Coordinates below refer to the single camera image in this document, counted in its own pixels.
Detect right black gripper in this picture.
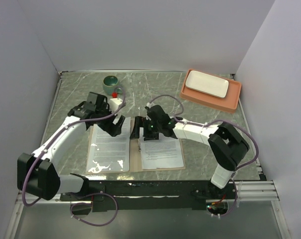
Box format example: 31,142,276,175
130,116,162,141

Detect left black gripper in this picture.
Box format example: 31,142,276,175
96,102,125,136

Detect single white printed sheet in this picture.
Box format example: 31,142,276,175
86,118,131,174

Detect beige cardboard folder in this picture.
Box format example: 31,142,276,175
85,117,186,175

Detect white printed paper sheets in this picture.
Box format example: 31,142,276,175
140,134,184,170

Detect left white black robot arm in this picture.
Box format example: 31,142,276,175
17,92,126,206

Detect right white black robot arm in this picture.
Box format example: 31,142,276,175
130,105,250,199

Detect metal folder clip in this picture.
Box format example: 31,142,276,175
138,139,141,152

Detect teal ceramic mug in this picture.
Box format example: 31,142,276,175
103,75,122,96

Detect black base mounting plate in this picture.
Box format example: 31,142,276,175
60,180,235,212

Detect white rectangular plate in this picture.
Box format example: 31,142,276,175
185,70,229,99

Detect salmon rectangular tray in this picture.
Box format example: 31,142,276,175
180,69,241,114

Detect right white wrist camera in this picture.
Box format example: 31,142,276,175
145,102,154,113

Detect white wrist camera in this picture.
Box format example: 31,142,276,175
108,92,126,113
145,102,154,113

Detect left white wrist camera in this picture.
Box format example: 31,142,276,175
108,92,126,113

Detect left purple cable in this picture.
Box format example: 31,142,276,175
21,86,119,227

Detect aluminium extrusion rail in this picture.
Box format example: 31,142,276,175
15,181,279,205

